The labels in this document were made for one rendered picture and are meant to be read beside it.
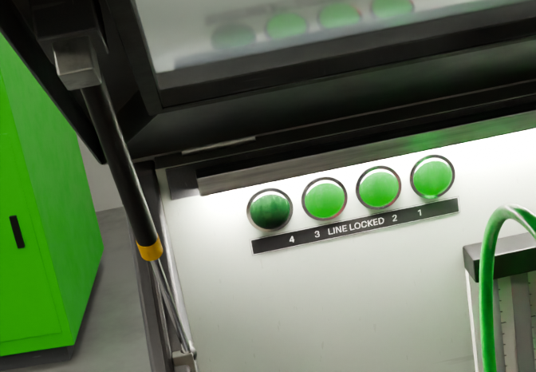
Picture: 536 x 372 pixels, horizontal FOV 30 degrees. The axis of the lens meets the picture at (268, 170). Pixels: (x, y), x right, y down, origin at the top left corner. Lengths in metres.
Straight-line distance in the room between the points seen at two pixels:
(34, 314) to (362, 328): 2.55
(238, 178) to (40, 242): 2.50
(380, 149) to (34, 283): 2.62
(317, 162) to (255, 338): 0.23
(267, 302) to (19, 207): 2.38
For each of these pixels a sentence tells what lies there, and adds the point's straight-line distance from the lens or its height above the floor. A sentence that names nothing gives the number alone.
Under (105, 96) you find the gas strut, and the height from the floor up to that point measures 1.62.
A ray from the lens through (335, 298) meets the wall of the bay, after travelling 1.13.
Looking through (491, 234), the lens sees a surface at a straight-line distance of 0.98.
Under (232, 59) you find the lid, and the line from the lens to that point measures 0.83.
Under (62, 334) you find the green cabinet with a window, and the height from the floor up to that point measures 0.13.
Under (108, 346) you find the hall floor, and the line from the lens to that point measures 3.76.
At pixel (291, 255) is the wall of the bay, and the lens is 1.10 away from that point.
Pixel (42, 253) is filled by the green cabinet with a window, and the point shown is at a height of 0.45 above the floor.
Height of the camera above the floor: 1.80
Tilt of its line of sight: 21 degrees down
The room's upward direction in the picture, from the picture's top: 10 degrees counter-clockwise
